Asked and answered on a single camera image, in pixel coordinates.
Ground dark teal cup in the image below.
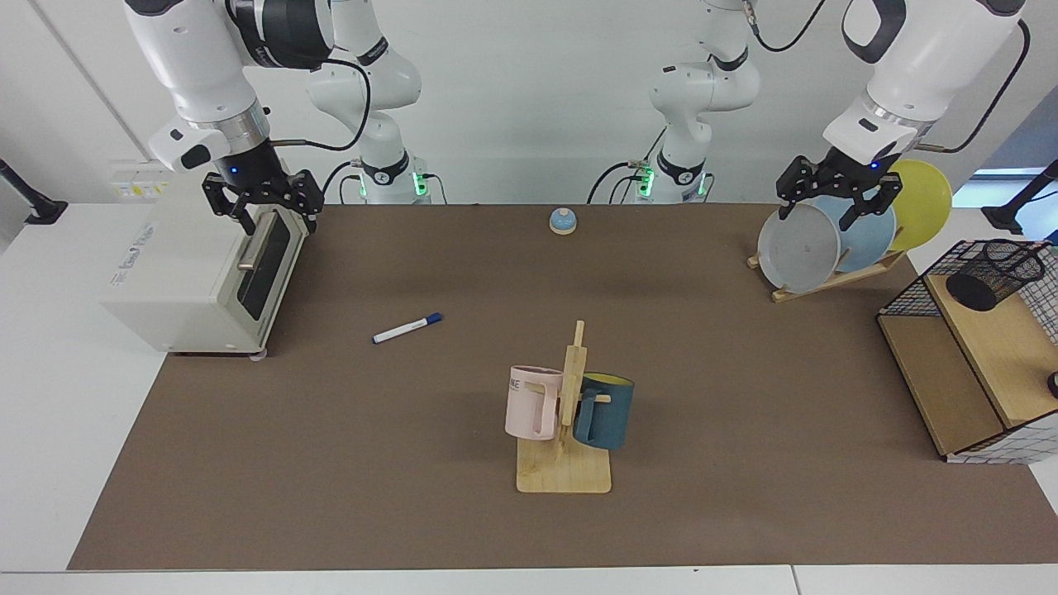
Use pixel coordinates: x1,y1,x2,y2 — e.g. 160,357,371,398
573,373,636,452

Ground white wall socket strip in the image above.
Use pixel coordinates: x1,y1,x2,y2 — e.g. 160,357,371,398
110,159,181,202

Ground pale toaster oven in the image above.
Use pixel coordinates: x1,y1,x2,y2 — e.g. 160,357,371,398
101,159,313,361

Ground black mesh pen holder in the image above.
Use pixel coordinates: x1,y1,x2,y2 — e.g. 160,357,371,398
946,239,1047,313

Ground white marker with blue cap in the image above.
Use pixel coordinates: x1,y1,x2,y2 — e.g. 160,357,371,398
372,312,445,345

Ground black base cable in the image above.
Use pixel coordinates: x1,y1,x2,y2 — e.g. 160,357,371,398
320,160,365,205
586,124,672,205

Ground pink cup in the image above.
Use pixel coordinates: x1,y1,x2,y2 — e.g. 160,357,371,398
505,365,565,442

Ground light blue plate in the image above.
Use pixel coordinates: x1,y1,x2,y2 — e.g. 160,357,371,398
814,192,898,274

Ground black clamp stand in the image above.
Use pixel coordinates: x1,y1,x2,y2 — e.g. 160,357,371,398
982,159,1058,239
0,157,69,226

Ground grey plate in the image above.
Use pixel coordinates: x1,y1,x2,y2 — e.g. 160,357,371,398
757,203,842,295

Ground yellow plate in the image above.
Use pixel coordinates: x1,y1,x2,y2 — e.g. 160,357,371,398
886,159,955,254

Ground wooden plate rack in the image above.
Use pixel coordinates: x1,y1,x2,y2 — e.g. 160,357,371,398
747,248,908,304

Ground brown table cloth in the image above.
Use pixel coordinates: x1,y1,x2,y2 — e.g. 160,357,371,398
68,204,1058,572

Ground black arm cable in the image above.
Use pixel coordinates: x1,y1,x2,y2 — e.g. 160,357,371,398
269,56,374,155
913,18,1033,156

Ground wire basket with wooden floor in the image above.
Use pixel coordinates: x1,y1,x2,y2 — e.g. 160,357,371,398
876,239,1058,466

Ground wooden cup stand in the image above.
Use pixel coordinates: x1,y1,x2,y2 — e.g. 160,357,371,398
517,320,613,495

